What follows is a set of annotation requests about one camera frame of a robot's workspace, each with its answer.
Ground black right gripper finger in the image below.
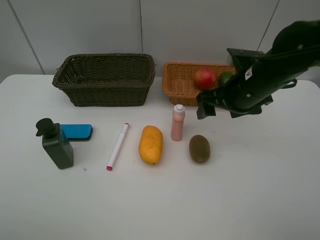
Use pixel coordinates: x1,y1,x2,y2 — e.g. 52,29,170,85
229,96,273,119
196,104,216,119

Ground yellow mango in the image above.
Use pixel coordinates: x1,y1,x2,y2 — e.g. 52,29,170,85
138,125,163,165

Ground pink bottle white cap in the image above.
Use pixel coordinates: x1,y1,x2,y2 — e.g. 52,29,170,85
171,104,186,141

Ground blue whiteboard eraser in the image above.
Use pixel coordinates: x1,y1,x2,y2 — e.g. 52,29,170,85
60,124,93,142

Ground dark brown wicker basket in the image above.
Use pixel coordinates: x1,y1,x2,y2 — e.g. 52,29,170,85
52,53,155,107

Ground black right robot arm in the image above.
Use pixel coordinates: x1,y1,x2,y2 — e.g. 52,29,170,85
196,20,320,120

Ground black right camera box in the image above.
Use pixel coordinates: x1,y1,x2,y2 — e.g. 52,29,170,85
226,48,265,72

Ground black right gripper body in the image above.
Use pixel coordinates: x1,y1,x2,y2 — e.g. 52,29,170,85
196,60,295,111

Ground white marker pink caps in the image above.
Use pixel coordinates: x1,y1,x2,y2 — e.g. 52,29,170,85
106,122,130,171

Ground orange wicker basket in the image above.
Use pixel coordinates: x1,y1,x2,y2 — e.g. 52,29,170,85
162,62,236,107

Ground red apple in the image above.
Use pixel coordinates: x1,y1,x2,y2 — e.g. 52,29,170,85
193,68,216,91

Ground brown kiwi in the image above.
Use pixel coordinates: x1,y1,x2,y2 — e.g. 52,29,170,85
189,135,211,163

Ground green avocado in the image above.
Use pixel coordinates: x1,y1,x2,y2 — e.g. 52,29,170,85
218,71,234,88

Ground dark green pump bottle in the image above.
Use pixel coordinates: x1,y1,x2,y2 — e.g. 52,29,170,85
35,118,74,170

